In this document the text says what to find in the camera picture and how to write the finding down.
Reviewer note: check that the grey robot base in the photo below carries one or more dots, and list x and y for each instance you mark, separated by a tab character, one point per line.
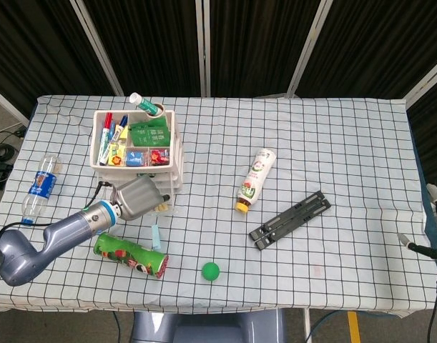
204	328

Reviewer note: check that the white drink bottle yellow cap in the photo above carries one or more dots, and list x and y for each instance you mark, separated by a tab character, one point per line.
255	177

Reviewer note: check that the green tea packet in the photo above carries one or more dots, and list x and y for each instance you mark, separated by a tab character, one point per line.
148	134

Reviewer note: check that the blue snack packet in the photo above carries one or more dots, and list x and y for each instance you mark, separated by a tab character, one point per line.
134	158

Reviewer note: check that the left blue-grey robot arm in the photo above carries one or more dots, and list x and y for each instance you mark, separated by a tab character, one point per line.
61	232

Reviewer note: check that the black folding stand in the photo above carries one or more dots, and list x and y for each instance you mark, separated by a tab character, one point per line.
289	221

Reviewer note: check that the yellow green snack packet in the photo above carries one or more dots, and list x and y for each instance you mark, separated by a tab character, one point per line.
117	147

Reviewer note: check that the clear water bottle blue label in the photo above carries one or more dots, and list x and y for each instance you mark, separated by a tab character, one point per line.
41	186

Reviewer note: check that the black folding screen white frame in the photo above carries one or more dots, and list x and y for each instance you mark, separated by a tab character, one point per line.
150	35

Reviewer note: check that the red snack packet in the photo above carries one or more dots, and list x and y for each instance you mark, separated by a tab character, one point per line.
159	157

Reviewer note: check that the green Pringles can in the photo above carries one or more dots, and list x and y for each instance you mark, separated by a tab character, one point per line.
128	255

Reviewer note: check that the light blue folded paper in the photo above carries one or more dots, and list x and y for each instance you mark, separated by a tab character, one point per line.
156	237

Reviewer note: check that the blue checkered tablecloth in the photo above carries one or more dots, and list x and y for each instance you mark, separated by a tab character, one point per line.
311	143

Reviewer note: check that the small white round cup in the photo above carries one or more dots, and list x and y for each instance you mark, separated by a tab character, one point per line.
160	109

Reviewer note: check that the blue cap whiteboard marker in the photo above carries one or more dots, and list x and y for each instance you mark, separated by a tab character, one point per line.
116	134

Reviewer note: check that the yellow lion snack packet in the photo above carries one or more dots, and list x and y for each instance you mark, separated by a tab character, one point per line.
114	160

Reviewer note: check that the green ball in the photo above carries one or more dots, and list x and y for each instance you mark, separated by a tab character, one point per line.
210	272

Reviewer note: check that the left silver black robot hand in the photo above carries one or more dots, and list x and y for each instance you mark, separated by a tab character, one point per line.
137	198

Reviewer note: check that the gold binder clips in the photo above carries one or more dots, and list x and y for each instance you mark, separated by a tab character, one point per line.
161	208

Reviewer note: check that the red cap whiteboard marker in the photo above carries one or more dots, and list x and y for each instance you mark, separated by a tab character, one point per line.
105	137

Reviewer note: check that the white green glue stick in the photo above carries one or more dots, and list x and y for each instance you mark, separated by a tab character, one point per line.
142	101

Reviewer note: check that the white drawer organizer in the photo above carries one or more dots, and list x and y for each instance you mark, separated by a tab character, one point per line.
179	160

